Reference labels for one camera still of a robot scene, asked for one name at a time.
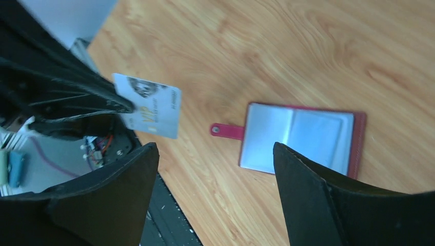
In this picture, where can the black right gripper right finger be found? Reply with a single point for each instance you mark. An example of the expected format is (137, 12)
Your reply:
(324, 207)

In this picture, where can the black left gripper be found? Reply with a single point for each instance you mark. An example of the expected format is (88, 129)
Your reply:
(43, 79)

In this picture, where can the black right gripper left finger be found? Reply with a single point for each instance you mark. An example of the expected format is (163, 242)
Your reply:
(107, 206)

